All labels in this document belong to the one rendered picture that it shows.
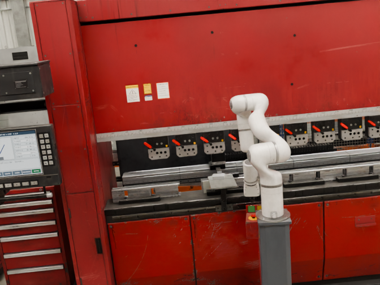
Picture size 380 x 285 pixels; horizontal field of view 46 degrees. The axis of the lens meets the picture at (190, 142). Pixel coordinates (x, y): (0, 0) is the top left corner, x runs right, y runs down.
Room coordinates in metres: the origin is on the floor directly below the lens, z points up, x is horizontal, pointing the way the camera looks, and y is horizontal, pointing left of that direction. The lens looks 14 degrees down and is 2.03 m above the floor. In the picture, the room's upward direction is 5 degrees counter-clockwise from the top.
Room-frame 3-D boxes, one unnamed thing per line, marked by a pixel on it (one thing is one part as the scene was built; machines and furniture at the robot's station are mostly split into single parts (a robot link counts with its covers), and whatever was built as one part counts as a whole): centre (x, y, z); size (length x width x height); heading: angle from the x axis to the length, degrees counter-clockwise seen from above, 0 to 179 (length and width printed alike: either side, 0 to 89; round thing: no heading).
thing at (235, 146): (3.11, -0.37, 1.26); 0.15 x 0.09 x 0.17; 91
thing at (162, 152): (3.10, 0.23, 1.26); 0.15 x 0.09 x 0.17; 91
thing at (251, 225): (2.78, -0.43, 0.75); 0.20 x 0.16 x 0.18; 80
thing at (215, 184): (2.96, -0.20, 1.00); 0.26 x 0.18 x 0.01; 1
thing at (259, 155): (2.29, -0.39, 1.30); 0.19 x 0.12 x 0.24; 99
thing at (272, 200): (2.30, -0.42, 1.09); 0.19 x 0.19 x 0.18
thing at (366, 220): (2.98, -1.22, 0.59); 0.15 x 0.02 x 0.07; 91
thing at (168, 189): (3.10, 0.35, 0.92); 0.50 x 0.06 x 0.10; 91
